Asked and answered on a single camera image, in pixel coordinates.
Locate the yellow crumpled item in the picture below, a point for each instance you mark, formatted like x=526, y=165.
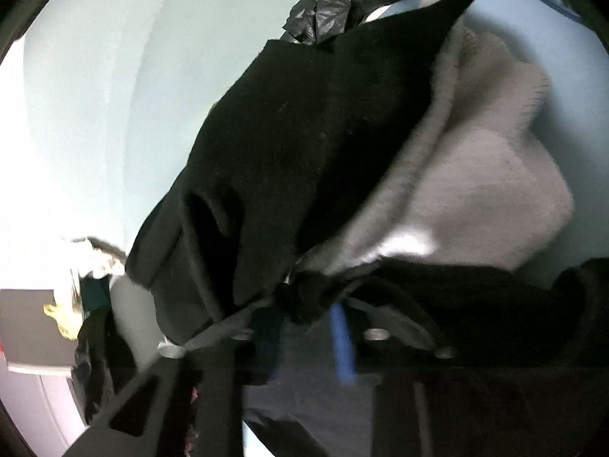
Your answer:
x=62, y=319

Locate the black plastic bag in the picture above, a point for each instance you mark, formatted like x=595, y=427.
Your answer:
x=328, y=4

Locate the dark clothes pile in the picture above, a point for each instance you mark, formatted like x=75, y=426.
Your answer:
x=102, y=342

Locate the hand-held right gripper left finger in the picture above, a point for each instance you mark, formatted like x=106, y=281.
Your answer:
x=267, y=342

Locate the black fleece garment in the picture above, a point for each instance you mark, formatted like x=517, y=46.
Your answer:
x=295, y=152

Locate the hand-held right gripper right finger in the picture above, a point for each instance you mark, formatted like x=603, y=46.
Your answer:
x=342, y=342

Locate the grey cardboard box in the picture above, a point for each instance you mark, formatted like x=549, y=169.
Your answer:
x=33, y=328

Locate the grey knit sweater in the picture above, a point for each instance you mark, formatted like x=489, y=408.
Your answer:
x=476, y=190

